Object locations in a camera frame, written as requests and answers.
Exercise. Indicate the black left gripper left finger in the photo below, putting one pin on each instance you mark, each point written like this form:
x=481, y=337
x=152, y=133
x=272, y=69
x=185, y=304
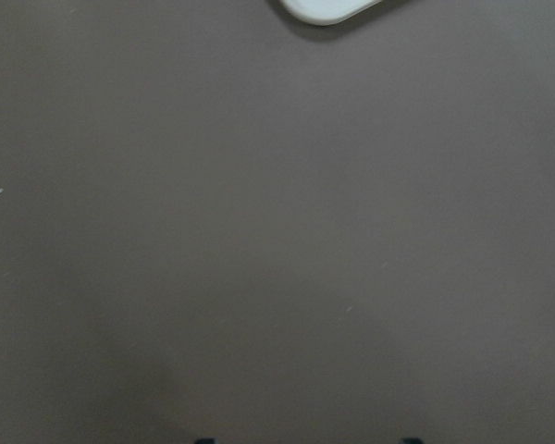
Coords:
x=206, y=441

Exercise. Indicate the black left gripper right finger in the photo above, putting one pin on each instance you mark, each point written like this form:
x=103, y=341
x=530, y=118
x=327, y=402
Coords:
x=411, y=441

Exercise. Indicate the cream rabbit tray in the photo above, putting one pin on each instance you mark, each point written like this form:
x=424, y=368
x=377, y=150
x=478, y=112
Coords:
x=326, y=12

